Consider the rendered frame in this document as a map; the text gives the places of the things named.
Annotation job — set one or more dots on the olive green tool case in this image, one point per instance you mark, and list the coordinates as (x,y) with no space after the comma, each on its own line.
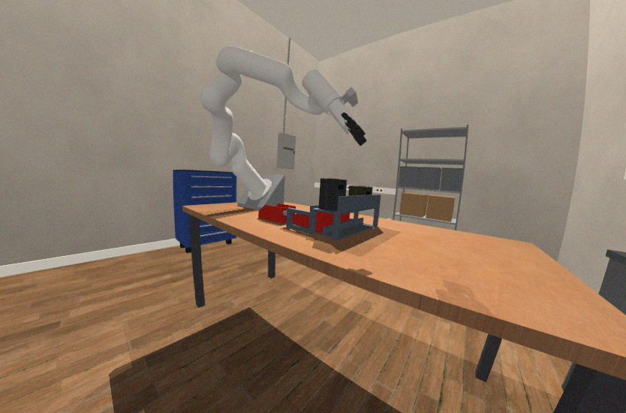
(359,190)

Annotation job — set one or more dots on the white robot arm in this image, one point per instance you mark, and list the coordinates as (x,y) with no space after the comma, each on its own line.
(236,61)

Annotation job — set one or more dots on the dark grey case with orange latches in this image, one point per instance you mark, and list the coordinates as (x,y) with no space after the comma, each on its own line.
(330,190)

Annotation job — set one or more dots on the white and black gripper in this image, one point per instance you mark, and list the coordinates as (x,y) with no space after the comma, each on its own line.
(337,109)

